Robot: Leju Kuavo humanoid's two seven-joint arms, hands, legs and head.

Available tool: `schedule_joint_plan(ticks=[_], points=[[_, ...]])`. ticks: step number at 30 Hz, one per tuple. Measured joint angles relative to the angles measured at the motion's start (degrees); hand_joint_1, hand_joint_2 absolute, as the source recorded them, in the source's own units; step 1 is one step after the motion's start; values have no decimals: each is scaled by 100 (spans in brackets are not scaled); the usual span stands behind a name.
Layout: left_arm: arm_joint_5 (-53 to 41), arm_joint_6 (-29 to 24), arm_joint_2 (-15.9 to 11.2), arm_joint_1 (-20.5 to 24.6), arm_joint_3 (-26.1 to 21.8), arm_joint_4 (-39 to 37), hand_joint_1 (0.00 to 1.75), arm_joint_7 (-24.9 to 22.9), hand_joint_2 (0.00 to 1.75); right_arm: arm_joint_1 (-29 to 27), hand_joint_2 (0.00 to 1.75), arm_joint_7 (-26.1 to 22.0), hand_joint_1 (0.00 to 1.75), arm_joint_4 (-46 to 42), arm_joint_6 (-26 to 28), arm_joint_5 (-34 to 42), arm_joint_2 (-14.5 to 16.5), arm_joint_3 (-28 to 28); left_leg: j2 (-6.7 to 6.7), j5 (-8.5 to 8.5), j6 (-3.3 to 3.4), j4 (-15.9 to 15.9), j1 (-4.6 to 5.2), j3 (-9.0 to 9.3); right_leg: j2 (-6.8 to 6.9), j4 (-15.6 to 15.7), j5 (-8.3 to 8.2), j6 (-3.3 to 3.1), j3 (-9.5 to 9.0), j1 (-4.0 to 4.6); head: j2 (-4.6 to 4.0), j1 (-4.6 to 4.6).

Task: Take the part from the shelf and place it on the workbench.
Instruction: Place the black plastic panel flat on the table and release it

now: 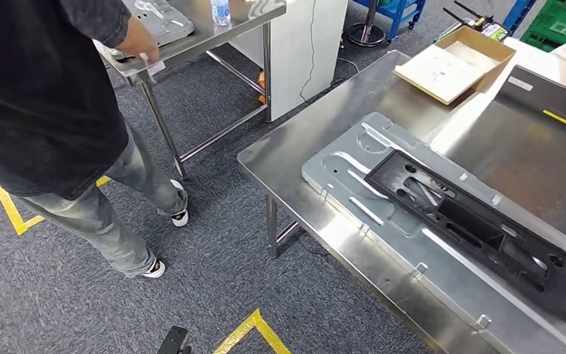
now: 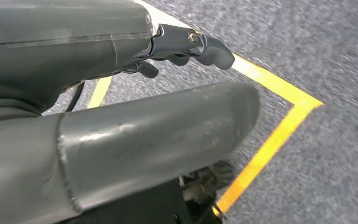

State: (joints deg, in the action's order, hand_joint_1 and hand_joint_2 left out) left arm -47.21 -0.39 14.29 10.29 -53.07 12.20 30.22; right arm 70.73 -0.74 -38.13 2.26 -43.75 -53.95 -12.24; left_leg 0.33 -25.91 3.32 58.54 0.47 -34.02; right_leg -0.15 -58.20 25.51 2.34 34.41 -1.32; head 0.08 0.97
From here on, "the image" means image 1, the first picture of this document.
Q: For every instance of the white handheld item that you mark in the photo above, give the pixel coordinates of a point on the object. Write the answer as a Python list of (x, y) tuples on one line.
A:
[(145, 61)]

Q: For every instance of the black plastic frame part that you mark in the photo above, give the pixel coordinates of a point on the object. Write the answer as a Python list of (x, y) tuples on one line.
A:
[(478, 215)]

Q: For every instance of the stainless steel workbench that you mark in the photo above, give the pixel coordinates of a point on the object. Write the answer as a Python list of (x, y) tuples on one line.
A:
[(312, 141)]

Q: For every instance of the small orange object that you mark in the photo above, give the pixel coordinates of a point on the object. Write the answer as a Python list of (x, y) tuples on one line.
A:
[(262, 93)]

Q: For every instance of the white cabinet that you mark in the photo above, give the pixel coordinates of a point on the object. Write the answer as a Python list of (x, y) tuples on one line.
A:
[(288, 58)]

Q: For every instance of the stamped metal plate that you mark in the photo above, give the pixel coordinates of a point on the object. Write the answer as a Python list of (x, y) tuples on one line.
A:
[(410, 254), (166, 24)]

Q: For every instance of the stainless steel table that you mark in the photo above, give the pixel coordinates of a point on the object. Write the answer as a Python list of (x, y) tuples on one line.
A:
[(214, 34)]

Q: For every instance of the yellow floor tape square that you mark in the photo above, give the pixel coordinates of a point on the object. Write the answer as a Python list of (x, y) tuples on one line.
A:
[(9, 210), (271, 337)]

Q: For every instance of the clear water bottle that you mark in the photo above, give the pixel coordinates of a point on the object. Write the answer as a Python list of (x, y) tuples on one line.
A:
[(220, 12)]

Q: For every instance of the white foam sheet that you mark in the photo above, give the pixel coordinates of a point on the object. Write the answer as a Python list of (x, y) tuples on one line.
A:
[(439, 73)]

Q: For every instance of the black robot foot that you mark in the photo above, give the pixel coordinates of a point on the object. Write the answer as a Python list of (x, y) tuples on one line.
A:
[(173, 341)]

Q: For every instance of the blue metal cart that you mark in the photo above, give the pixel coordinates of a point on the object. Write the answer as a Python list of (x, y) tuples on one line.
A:
[(395, 12)]

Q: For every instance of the open cardboard box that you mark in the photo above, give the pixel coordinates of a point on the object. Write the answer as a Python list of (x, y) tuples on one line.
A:
[(493, 49)]

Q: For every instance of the controller with black antennas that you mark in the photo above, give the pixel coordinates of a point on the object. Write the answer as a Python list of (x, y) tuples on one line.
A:
[(490, 30)]

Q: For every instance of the black device with yellow label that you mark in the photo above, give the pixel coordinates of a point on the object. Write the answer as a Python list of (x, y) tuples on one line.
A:
[(532, 97)]

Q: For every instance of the person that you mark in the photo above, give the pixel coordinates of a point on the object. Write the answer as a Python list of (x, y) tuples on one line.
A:
[(34, 97)]

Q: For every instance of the green plastic crate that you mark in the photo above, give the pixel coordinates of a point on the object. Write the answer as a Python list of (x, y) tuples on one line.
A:
[(556, 24)]

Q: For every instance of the chrome stanchion post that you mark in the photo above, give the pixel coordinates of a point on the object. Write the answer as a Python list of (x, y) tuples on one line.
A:
[(366, 35)]

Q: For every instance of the blue metal post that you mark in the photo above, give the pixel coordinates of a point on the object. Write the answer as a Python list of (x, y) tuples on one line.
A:
[(515, 14)]

